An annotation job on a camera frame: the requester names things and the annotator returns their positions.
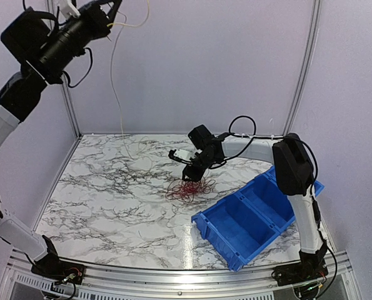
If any red tangled wire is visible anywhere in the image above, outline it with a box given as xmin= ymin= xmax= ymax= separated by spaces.
xmin=165 ymin=177 xmax=216 ymax=204

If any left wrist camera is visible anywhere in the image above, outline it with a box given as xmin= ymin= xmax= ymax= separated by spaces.
xmin=56 ymin=0 xmax=81 ymax=19

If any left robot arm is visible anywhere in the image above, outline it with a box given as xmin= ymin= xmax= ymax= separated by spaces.
xmin=0 ymin=1 xmax=121 ymax=278

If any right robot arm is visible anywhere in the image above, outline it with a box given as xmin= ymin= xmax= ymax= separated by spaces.
xmin=183 ymin=125 xmax=328 ymax=280

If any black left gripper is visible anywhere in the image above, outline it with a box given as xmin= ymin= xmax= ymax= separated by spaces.
xmin=34 ymin=0 xmax=121 ymax=77

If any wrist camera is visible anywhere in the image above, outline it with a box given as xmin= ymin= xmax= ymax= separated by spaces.
xmin=168 ymin=149 xmax=196 ymax=164
xmin=56 ymin=0 xmax=81 ymax=19

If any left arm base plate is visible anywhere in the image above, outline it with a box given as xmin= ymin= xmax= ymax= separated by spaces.
xmin=31 ymin=261 xmax=86 ymax=284

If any blue three-compartment bin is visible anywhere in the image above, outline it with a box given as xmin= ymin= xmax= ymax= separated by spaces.
xmin=191 ymin=165 xmax=325 ymax=272

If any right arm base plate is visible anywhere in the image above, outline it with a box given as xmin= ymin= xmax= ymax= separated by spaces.
xmin=271 ymin=262 xmax=328 ymax=286

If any aluminium front frame rail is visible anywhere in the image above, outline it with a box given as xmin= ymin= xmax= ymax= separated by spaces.
xmin=0 ymin=246 xmax=361 ymax=300

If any yellow wire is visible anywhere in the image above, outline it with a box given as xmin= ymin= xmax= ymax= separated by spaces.
xmin=106 ymin=0 xmax=152 ymax=162

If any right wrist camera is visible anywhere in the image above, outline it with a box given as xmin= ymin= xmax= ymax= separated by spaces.
xmin=168 ymin=149 xmax=196 ymax=164

